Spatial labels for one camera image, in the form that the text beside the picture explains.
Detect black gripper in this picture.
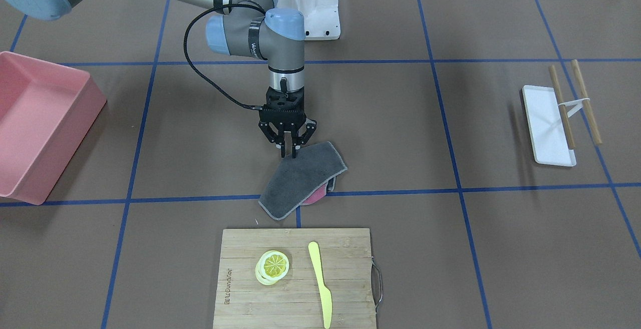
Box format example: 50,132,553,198
258,88,317,159

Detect grey and pink cloth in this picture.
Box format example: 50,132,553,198
258,141,348,220

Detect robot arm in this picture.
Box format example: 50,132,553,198
6,0,317,158

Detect lemon slices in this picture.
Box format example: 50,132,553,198
254,250,290,285

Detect bamboo cutting board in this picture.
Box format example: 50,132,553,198
213,228,377,328

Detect yellow plastic knife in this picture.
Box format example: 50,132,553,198
307,241,334,328

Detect pink plastic bin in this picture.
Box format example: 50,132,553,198
1,51,106,204

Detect white rectangular tray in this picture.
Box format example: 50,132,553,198
522,85,576,167

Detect wooden chopstick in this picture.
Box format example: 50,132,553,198
570,59,603,146
548,65,575,150

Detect white rubber band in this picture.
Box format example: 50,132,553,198
558,98,590,118

